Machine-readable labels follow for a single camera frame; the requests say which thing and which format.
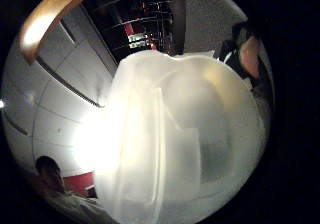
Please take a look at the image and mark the translucent white plastic container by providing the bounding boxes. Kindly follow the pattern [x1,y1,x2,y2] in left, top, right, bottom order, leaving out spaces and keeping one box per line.
[71,49,268,224]

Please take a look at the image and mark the dark glass partition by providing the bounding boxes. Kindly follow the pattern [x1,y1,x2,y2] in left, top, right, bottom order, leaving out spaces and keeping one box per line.
[81,0,186,65]

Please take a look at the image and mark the black ceiling track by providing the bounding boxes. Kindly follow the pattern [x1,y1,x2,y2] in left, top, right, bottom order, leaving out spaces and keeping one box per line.
[35,54,106,109]

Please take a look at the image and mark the curved wooden beam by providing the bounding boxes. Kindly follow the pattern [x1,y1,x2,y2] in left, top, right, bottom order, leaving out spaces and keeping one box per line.
[18,0,118,66]

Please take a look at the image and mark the red cabinet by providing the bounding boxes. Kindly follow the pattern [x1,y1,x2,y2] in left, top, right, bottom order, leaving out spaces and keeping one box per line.
[62,171,98,199]

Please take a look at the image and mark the the person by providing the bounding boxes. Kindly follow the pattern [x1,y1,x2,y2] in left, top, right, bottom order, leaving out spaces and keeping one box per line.
[32,155,118,224]

